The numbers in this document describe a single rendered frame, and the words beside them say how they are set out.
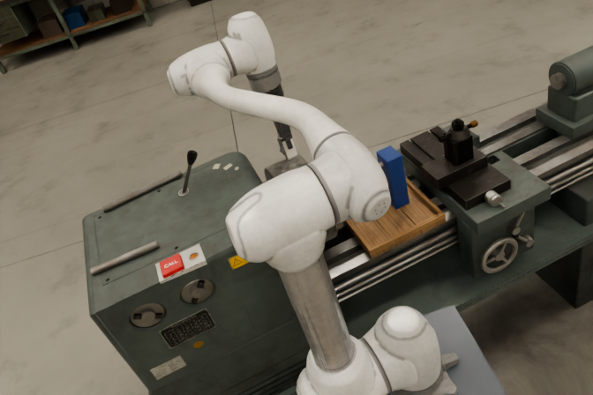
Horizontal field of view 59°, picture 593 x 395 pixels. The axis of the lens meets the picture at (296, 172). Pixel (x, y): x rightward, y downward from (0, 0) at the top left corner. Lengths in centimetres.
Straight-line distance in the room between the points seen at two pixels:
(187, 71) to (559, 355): 199
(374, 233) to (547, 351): 108
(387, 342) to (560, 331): 142
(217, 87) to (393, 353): 79
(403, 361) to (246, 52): 88
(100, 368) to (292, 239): 234
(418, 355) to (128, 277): 81
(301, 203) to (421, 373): 69
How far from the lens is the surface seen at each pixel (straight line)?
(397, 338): 141
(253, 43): 141
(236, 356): 180
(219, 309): 162
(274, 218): 96
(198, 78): 136
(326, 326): 122
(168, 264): 152
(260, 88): 146
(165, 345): 167
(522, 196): 194
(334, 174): 99
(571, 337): 272
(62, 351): 345
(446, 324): 181
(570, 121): 229
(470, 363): 174
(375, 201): 98
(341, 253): 190
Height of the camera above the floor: 223
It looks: 36 degrees down
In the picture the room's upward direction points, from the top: 18 degrees counter-clockwise
